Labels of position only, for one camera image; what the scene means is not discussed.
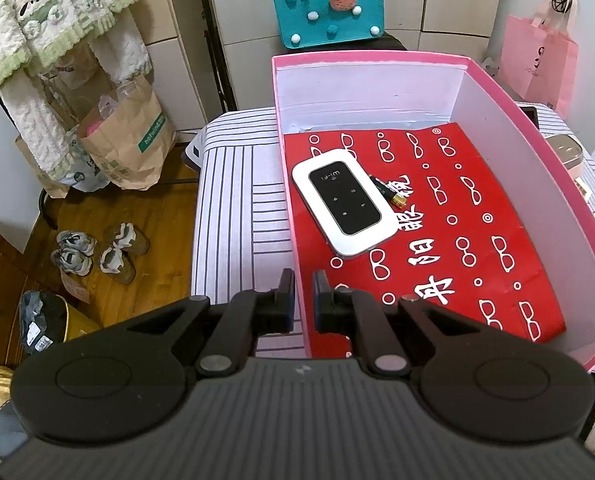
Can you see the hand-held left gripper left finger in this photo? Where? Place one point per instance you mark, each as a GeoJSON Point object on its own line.
{"type": "Point", "coordinates": [287, 305]}

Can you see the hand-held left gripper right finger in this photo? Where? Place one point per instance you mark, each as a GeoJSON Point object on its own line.
{"type": "Point", "coordinates": [321, 305]}

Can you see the pink cardboard box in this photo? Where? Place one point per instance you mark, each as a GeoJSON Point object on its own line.
{"type": "Point", "coordinates": [497, 110]}

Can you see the white portable router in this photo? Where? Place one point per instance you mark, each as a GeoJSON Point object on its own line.
{"type": "Point", "coordinates": [345, 202]}

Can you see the striped white cloth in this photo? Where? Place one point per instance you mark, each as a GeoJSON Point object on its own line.
{"type": "Point", "coordinates": [237, 200]}

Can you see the black battery gold tip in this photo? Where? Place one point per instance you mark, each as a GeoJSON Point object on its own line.
{"type": "Point", "coordinates": [388, 191]}

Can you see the yellow container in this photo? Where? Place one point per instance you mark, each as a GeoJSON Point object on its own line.
{"type": "Point", "coordinates": [79, 320]}

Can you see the grey sneaker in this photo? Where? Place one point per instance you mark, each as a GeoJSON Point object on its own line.
{"type": "Point", "coordinates": [69, 261]}
{"type": "Point", "coordinates": [77, 241]}

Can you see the brown paper bag green label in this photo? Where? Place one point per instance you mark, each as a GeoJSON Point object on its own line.
{"type": "Point", "coordinates": [127, 140]}

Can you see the white green plastic bag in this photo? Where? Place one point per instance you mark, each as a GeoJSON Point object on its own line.
{"type": "Point", "coordinates": [84, 170]}

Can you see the grey plastic packet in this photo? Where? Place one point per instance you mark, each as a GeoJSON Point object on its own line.
{"type": "Point", "coordinates": [39, 317]}

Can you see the black stool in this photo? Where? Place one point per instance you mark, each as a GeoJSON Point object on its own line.
{"type": "Point", "coordinates": [395, 41]}

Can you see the plain brown paper bag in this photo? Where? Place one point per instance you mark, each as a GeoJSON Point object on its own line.
{"type": "Point", "coordinates": [39, 170]}

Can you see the black flat device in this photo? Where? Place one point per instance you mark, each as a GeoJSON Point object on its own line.
{"type": "Point", "coordinates": [529, 112]}

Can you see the pink rounded appliance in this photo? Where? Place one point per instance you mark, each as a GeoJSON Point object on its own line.
{"type": "Point", "coordinates": [567, 152]}

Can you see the teal felt bag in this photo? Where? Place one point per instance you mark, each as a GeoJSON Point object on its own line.
{"type": "Point", "coordinates": [327, 15]}

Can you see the white knitted towel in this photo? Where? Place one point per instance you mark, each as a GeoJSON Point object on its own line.
{"type": "Point", "coordinates": [32, 125]}

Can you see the white wardrobe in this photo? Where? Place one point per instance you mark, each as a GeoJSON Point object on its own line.
{"type": "Point", "coordinates": [427, 0]}

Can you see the pink paper bag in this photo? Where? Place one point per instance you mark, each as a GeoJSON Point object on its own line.
{"type": "Point", "coordinates": [540, 62]}

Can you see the cream blanket green trim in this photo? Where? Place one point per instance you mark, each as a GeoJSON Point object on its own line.
{"type": "Point", "coordinates": [37, 5]}

